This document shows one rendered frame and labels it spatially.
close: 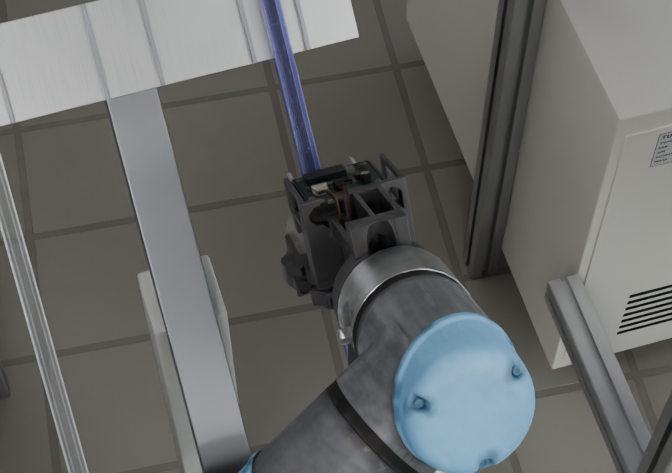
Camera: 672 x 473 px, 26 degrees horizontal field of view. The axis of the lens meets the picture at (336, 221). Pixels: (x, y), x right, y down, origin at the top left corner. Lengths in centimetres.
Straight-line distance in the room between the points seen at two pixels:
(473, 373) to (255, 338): 132
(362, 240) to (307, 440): 14
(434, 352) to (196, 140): 152
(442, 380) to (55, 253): 146
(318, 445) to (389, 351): 6
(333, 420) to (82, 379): 129
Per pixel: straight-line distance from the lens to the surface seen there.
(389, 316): 81
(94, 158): 225
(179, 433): 131
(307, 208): 92
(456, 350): 75
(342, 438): 78
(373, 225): 88
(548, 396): 203
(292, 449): 79
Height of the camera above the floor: 181
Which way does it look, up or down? 57 degrees down
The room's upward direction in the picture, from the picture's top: straight up
